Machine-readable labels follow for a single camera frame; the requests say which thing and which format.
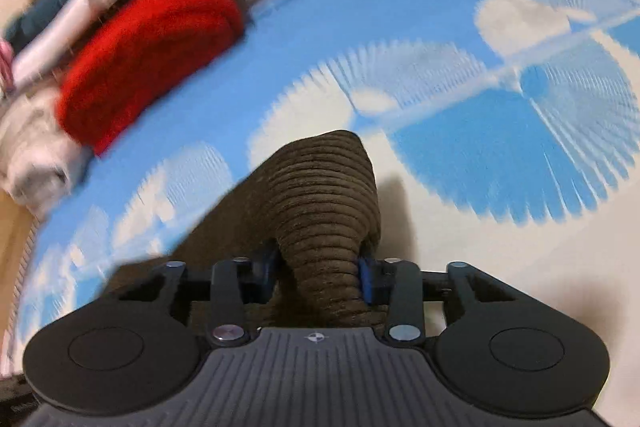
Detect brown corduroy pants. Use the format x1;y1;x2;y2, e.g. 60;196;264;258
160;129;392;334

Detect white fluffy cloth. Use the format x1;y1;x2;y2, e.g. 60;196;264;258
0;86;97;214

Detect light grey folded cloth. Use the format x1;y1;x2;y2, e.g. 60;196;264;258
10;0;168;84

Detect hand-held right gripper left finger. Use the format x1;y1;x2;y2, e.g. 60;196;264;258
107;249;282;349

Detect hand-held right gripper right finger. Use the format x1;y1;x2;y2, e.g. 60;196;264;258
357;256;526;349

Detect blue and white patterned mat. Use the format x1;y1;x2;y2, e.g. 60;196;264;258
10;0;640;427

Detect red knitted sweater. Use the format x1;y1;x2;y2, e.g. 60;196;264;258
55;0;247;158

